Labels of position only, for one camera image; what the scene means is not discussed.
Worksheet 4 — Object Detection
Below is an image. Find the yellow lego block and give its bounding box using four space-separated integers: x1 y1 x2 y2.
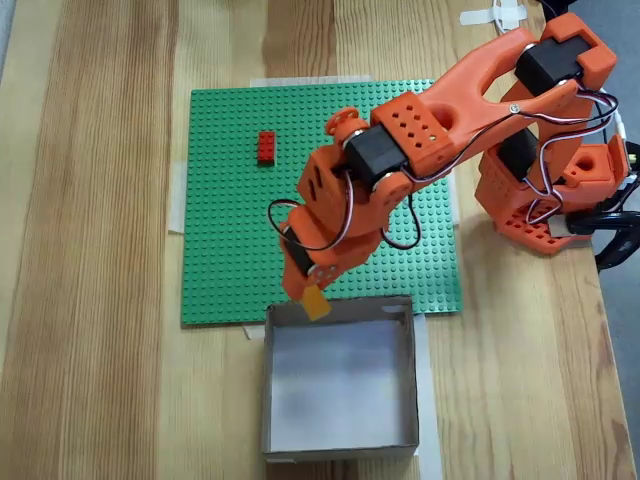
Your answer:
298 283 332 322

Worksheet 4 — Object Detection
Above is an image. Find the red lego block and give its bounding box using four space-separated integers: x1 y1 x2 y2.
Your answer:
256 130 277 166

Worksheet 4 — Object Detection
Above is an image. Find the gripper servo wire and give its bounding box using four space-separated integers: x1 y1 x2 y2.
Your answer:
266 198 352 252

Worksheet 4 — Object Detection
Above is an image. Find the black table clamp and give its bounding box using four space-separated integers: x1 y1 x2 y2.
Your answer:
548 208 640 274

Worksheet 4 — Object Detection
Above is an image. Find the open cardboard box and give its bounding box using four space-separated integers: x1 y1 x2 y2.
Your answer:
260 294 421 464

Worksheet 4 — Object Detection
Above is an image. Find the green lego baseplate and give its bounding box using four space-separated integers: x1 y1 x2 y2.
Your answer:
179 78 465 329

